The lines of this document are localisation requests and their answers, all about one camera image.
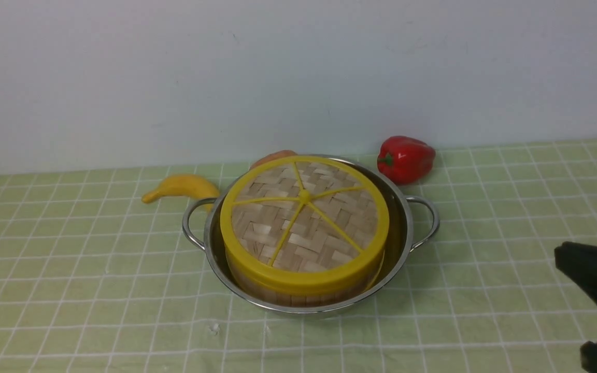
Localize yellow rimmed bamboo steamer basket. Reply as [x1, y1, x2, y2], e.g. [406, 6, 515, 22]
[226, 247, 385, 307]

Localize red bell pepper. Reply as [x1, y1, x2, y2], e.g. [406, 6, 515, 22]
[377, 136, 436, 185]

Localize orange toy vegetable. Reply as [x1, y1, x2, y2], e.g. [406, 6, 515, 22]
[249, 150, 297, 169]

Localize green checkered tablecloth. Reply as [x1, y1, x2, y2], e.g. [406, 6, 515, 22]
[0, 139, 597, 372]

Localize yellow rimmed bamboo steamer lid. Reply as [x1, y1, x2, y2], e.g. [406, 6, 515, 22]
[220, 155, 390, 296]

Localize yellow toy banana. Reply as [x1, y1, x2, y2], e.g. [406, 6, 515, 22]
[140, 173, 220, 204]

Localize stainless steel pot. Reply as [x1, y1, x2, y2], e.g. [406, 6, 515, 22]
[182, 155, 440, 317]

